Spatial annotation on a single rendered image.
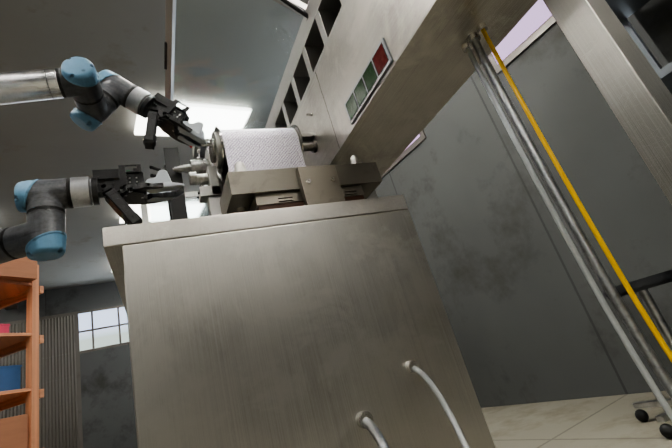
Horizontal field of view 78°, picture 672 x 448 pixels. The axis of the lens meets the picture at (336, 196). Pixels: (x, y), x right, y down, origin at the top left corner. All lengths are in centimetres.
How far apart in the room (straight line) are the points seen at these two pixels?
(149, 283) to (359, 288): 41
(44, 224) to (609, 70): 116
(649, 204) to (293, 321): 226
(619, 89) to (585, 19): 14
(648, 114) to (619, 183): 203
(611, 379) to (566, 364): 26
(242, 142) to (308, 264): 54
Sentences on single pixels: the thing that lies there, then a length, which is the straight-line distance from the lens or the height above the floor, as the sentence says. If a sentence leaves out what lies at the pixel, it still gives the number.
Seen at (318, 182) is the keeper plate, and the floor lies 97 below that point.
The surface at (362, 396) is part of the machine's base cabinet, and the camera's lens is 87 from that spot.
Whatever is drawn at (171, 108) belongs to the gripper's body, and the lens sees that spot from 136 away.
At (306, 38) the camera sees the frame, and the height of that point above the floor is 158.
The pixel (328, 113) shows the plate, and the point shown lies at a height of 127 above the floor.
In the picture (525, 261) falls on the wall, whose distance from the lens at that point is 315.
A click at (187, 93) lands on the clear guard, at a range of 215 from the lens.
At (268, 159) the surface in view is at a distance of 128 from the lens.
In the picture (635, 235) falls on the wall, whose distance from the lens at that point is 281.
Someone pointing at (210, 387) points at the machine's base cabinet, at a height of 58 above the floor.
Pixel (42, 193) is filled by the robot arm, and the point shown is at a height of 110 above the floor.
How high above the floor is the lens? 56
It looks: 22 degrees up
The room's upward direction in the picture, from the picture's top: 17 degrees counter-clockwise
